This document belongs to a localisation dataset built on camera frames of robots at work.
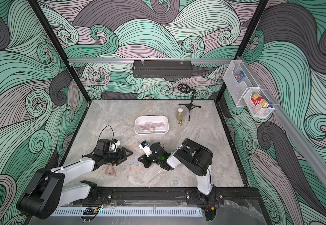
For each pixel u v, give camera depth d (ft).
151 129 3.30
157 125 3.40
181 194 2.47
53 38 2.73
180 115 3.33
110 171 2.71
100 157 2.23
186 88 3.13
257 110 2.06
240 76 2.74
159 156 2.39
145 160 2.55
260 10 2.39
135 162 2.83
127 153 2.60
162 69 3.30
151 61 3.06
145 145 2.61
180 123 3.40
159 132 3.37
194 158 1.53
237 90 2.73
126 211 2.29
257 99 2.16
